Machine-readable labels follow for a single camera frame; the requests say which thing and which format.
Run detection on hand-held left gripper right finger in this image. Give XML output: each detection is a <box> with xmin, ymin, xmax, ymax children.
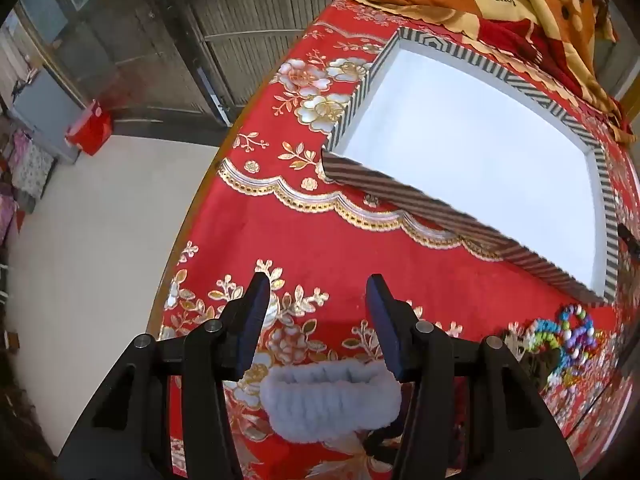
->
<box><xmin>365</xmin><ymin>274</ymin><xmax>583</xmax><ymax>480</ymax></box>

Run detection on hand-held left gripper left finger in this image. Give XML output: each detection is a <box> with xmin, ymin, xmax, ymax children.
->
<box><xmin>55</xmin><ymin>272</ymin><xmax>271</xmax><ymax>480</ymax></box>

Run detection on grey fluffy scrunchie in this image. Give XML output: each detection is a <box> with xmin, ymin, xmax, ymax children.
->
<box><xmin>260</xmin><ymin>360</ymin><xmax>403</xmax><ymax>443</ymax></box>

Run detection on black scrunchie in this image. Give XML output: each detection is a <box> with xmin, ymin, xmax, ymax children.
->
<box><xmin>362</xmin><ymin>422</ymin><xmax>403</xmax><ymax>463</ymax></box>

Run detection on leopard print bow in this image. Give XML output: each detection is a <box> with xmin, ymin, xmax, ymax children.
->
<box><xmin>502</xmin><ymin>321</ymin><xmax>528</xmax><ymax>361</ymax></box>

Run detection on colourful star bead bracelet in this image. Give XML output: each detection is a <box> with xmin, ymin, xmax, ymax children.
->
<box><xmin>525</xmin><ymin>316</ymin><xmax>563</xmax><ymax>356</ymax></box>

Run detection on brown scrunchie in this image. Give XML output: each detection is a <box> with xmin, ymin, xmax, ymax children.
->
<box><xmin>522</xmin><ymin>347</ymin><xmax>563</xmax><ymax>393</ymax></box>

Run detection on multicolour round bead bracelet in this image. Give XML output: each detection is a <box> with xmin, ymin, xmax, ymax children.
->
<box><xmin>557</xmin><ymin>304</ymin><xmax>600</xmax><ymax>361</ymax></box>

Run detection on striped shallow box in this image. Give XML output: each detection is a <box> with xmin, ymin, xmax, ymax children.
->
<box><xmin>320</xmin><ymin>27</ymin><xmax>621</xmax><ymax>306</ymax></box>

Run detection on red floral tablecloth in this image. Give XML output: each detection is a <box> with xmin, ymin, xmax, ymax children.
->
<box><xmin>145</xmin><ymin>0</ymin><xmax>640</xmax><ymax>480</ymax></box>

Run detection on hanging floral clothes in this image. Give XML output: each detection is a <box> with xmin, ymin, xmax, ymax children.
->
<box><xmin>0</xmin><ymin>127</ymin><xmax>56</xmax><ymax>241</ymax></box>

